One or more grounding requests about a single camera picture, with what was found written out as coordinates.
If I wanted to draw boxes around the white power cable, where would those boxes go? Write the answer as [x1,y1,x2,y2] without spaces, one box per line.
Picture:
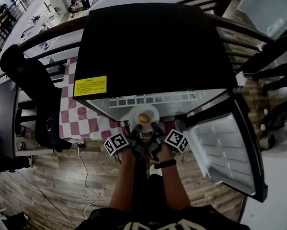
[77,147,100,220]

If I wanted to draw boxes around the black wristband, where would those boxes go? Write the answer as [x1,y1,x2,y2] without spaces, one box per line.
[154,159,177,170]

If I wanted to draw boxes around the person's black printed shirt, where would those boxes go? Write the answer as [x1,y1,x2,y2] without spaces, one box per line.
[75,204,251,230]

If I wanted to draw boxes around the grey office desk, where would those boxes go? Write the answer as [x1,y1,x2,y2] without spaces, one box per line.
[0,79,21,159]

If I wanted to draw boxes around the pink white checkered tablecloth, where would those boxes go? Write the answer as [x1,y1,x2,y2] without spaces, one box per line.
[58,56,182,143]

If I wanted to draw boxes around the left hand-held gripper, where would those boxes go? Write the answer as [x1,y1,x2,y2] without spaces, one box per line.
[104,123,144,162]

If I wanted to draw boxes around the person's right forearm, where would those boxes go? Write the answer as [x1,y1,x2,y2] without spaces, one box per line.
[156,144,192,212]

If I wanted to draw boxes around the brown bread roll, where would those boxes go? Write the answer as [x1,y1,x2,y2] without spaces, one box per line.
[138,113,151,125]

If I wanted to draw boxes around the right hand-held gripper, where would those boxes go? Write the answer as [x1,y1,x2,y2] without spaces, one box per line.
[149,121,189,161]

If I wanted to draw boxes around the person's left forearm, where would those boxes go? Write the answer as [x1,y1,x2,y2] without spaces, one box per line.
[109,146,138,213]

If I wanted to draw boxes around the person's white shoe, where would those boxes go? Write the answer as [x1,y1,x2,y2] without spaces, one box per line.
[149,164,164,177]

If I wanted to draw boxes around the black floor cable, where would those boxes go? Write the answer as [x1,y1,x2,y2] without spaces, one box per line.
[12,170,78,229]

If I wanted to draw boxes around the white round plate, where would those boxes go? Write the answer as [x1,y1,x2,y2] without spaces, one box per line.
[129,104,160,133]

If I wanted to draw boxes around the white cabinet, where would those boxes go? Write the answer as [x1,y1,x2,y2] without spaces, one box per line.
[236,0,287,39]

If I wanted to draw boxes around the person's black trousers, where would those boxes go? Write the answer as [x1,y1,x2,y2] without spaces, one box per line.
[131,149,169,212]

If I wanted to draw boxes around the black mini fridge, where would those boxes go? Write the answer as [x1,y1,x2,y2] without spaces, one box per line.
[72,2,269,203]

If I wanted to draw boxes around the white power adapter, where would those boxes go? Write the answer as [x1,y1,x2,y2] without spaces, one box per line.
[235,71,248,87]

